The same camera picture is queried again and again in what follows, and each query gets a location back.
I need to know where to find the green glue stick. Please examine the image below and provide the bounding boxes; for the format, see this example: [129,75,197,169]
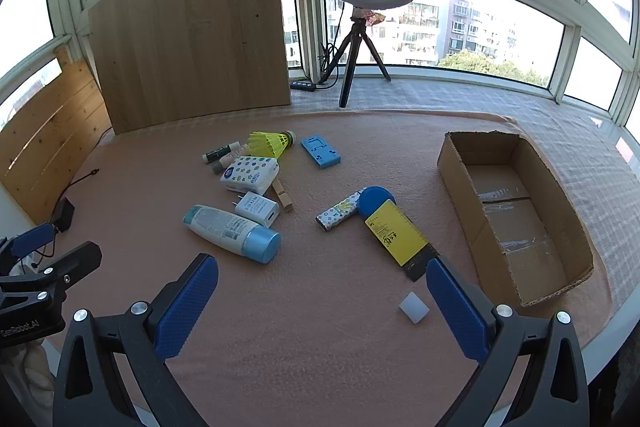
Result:
[202,142,240,164]

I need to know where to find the blue plastic phone stand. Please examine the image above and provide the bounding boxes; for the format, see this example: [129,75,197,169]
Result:
[300,134,343,170]

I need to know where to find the white lotion bottle blue cap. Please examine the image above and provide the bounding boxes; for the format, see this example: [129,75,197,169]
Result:
[182,204,282,265]

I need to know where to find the large light wooden board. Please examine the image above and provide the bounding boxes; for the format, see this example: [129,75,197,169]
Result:
[87,0,292,135]

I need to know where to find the red and white tag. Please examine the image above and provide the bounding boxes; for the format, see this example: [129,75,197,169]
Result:
[352,7,388,28]

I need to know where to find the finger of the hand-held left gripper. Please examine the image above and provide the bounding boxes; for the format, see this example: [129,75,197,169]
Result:
[0,223,56,276]
[0,241,103,303]

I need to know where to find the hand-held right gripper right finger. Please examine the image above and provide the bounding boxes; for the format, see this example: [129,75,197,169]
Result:
[425,257,591,427]

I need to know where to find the wooden plank panel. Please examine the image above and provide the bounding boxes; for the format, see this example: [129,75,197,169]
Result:
[0,44,113,225]

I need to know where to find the black ring light cable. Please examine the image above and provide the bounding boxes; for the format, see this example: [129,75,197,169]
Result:
[317,2,347,86]

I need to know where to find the small patterned box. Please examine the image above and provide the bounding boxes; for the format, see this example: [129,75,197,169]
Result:
[315,190,363,233]

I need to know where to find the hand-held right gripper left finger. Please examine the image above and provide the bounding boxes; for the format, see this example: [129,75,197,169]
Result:
[52,253,219,427]

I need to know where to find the black tripod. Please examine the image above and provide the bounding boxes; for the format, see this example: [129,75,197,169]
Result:
[320,7,392,108]

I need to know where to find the grey checked cloth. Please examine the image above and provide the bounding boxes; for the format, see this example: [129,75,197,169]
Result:
[287,74,640,358]

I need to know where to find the dotted white tissue pack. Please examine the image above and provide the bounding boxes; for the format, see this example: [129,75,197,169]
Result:
[220,156,279,195]

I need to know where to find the yellow and black card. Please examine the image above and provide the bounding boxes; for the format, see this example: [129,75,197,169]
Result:
[365,202,441,284]

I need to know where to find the yellow plastic shuttlecock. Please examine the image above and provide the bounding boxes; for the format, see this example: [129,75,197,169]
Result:
[243,130,297,159]

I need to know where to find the cardboard box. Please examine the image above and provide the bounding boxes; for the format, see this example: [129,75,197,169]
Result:
[437,130,594,308]

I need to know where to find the black power adapter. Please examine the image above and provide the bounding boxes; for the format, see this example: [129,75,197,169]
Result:
[52,198,76,233]

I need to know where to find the white wall charger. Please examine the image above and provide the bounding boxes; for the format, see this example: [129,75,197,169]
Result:
[231,192,281,229]

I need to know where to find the apartment buildings outside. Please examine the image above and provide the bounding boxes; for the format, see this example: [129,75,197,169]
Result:
[280,0,566,82]

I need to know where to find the wooden clothespin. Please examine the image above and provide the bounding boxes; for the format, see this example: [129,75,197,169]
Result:
[270,177,295,212]

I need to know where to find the thin black adapter cable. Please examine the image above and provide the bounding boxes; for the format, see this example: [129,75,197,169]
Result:
[47,169,99,258]

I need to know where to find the small white cap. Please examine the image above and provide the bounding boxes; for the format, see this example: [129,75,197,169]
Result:
[399,292,431,324]

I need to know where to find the blue round lid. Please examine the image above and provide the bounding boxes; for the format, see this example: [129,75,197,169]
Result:
[357,186,397,222]

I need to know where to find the pink blanket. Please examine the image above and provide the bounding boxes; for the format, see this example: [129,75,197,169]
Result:
[30,109,615,427]

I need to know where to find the small pink tube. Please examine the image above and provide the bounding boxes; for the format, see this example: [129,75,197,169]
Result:
[211,151,251,175]

